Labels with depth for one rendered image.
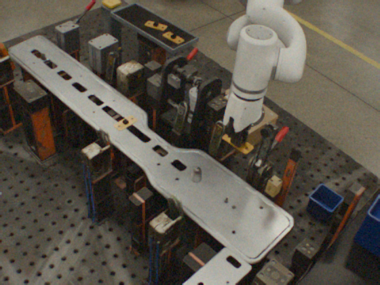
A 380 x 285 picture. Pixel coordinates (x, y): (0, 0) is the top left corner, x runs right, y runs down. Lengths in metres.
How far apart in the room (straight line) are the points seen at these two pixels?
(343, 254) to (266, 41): 0.66
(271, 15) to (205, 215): 0.61
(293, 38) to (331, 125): 2.32
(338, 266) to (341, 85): 2.60
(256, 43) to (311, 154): 1.14
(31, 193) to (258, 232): 0.91
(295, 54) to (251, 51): 0.10
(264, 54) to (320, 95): 2.62
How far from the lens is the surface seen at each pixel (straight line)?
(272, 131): 1.37
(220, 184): 1.47
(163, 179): 1.46
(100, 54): 1.83
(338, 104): 3.59
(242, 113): 1.11
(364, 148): 3.31
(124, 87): 1.77
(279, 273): 1.25
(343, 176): 2.04
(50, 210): 1.79
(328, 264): 1.34
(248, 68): 1.04
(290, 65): 1.04
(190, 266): 1.31
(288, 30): 1.11
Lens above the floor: 2.11
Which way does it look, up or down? 44 degrees down
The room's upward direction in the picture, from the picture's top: 7 degrees clockwise
